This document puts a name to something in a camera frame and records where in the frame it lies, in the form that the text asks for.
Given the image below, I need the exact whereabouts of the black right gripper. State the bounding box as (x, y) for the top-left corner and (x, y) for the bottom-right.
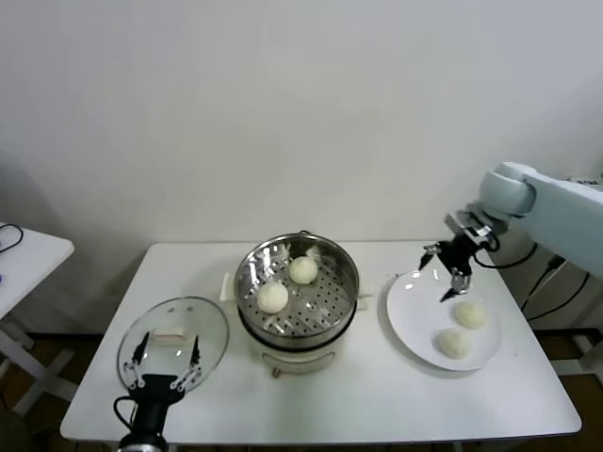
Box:
(416, 237), (477, 303)

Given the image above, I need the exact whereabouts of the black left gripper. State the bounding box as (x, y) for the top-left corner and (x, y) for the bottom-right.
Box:
(122, 331), (203, 438)

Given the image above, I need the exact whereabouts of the round glass lid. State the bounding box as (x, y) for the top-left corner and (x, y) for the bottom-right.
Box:
(117, 295), (231, 397)

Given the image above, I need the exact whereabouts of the white steamed baozi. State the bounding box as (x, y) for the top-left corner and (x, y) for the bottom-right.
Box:
(256, 282), (289, 315)
(432, 328), (472, 360)
(452, 300), (487, 331)
(287, 256), (319, 285)

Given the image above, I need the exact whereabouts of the stainless steel steamer basket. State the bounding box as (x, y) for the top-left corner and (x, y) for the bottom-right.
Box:
(220, 234), (378, 344)

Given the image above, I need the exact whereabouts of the white round plate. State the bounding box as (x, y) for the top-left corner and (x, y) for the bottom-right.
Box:
(384, 268), (501, 373)

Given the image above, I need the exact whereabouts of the white electric cooker pot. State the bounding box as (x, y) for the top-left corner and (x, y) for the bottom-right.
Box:
(237, 300), (372, 379)

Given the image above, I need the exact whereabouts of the white side table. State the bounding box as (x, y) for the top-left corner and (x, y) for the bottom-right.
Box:
(0, 219), (76, 420)

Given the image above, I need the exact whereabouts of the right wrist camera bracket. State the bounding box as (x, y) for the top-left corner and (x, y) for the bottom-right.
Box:
(445, 209), (496, 236)

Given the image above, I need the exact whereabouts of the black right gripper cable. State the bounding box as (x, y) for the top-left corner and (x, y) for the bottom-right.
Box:
(473, 234), (539, 269)

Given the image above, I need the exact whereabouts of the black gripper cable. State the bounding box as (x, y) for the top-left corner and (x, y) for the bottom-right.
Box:
(112, 395), (138, 437)
(473, 234), (539, 269)

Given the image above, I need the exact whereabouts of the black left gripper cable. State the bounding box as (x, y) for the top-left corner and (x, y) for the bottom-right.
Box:
(112, 395), (138, 437)

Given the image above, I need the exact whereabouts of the black power adapter cable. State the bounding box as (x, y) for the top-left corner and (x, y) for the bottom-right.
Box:
(520, 256), (593, 324)

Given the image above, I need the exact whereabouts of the black cable on side table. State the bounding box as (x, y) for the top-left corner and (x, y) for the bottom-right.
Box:
(0, 223), (24, 255)

